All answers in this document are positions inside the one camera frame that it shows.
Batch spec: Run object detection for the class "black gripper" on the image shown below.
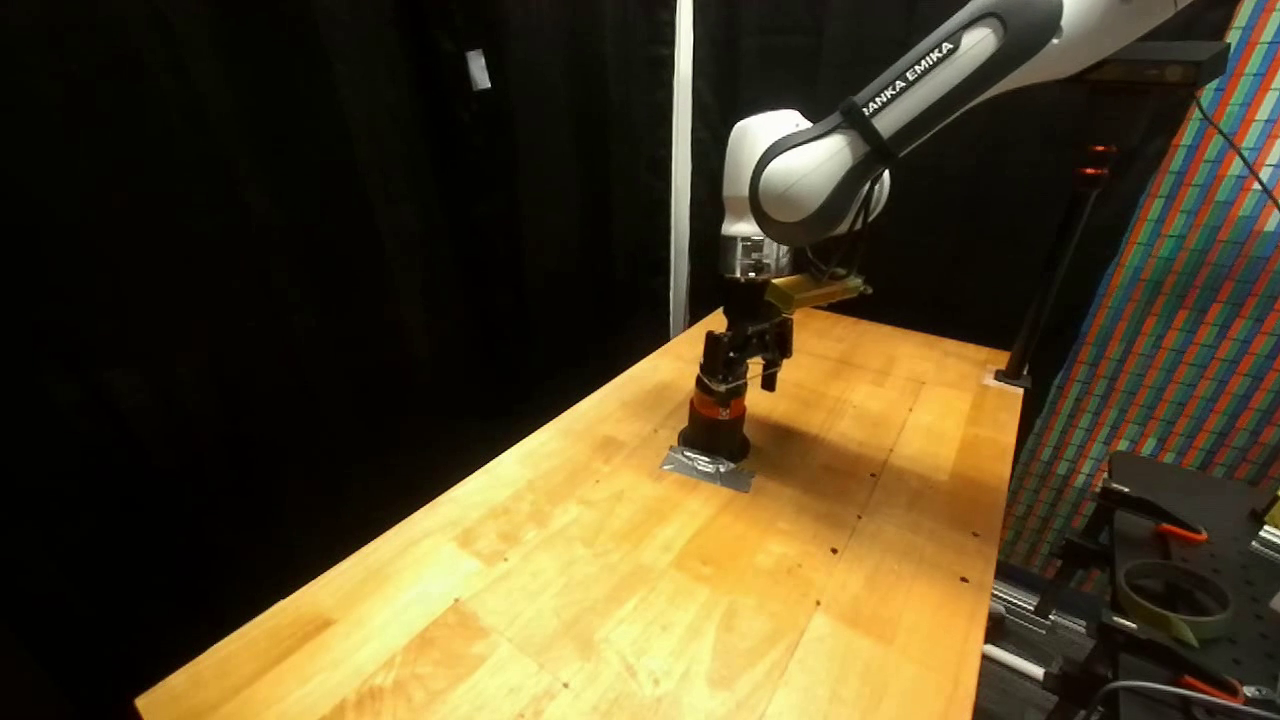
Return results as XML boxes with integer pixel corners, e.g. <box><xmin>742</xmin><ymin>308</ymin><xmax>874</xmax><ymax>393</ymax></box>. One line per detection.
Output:
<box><xmin>696</xmin><ymin>271</ymin><xmax>801</xmax><ymax>403</ymax></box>

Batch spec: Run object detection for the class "dark jar with lid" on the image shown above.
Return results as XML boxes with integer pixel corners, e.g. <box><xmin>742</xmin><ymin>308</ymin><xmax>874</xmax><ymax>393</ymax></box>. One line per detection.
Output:
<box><xmin>676</xmin><ymin>371</ymin><xmax>756</xmax><ymax>464</ymax></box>

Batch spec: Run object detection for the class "white vertical pole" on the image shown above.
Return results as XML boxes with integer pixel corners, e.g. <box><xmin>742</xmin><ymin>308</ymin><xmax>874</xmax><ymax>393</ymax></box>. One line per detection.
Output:
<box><xmin>666</xmin><ymin>0</ymin><xmax>701</xmax><ymax>340</ymax></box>

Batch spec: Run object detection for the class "small white tag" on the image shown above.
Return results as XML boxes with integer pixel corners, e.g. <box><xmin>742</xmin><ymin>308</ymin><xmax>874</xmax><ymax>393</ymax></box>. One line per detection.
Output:
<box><xmin>459</xmin><ymin>43</ymin><xmax>497</xmax><ymax>96</ymax></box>

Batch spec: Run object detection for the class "colourful patterned panel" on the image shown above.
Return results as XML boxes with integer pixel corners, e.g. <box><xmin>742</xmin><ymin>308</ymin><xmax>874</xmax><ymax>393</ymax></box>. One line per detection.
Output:
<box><xmin>1002</xmin><ymin>0</ymin><xmax>1280</xmax><ymax>578</ymax></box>

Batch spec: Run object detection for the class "black perforated plate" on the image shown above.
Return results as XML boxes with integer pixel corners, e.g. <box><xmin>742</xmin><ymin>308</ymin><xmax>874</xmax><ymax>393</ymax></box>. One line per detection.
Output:
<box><xmin>1062</xmin><ymin>448</ymin><xmax>1280</xmax><ymax>698</ymax></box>

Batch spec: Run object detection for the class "long black curtain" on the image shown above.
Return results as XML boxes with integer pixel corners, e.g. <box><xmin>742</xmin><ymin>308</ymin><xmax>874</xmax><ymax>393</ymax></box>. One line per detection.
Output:
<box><xmin>0</xmin><ymin>0</ymin><xmax>676</xmax><ymax>696</ymax></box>

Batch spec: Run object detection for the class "tape roll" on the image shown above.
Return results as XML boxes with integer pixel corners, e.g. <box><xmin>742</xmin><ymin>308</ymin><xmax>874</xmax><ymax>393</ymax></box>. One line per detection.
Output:
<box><xmin>1113</xmin><ymin>554</ymin><xmax>1243</xmax><ymax>652</ymax></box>

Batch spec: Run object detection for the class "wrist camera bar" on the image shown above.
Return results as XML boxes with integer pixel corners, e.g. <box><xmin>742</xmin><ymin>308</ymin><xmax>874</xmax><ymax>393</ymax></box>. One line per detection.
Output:
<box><xmin>763</xmin><ymin>266</ymin><xmax>879</xmax><ymax>319</ymax></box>

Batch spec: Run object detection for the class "black camera tripod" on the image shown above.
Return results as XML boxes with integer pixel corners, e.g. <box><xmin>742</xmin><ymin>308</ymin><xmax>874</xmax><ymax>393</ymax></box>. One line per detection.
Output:
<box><xmin>992</xmin><ymin>130</ymin><xmax>1125</xmax><ymax>395</ymax></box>

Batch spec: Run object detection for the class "grey aluminium rail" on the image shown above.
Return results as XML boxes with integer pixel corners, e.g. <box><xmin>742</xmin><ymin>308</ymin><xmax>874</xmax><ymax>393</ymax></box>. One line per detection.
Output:
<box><xmin>977</xmin><ymin>563</ymin><xmax>1113</xmax><ymax>689</ymax></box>

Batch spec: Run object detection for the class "orange handled clamp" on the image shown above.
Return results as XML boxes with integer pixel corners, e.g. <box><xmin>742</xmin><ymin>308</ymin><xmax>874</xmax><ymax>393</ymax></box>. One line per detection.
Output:
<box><xmin>1090</xmin><ymin>478</ymin><xmax>1222</xmax><ymax>550</ymax></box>
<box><xmin>1050</xmin><ymin>622</ymin><xmax>1259</xmax><ymax>712</ymax></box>

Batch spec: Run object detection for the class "thin black cable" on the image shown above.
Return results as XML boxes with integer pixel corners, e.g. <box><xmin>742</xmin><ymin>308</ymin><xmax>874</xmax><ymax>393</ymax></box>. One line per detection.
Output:
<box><xmin>1188</xmin><ymin>87</ymin><xmax>1280</xmax><ymax>213</ymax></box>

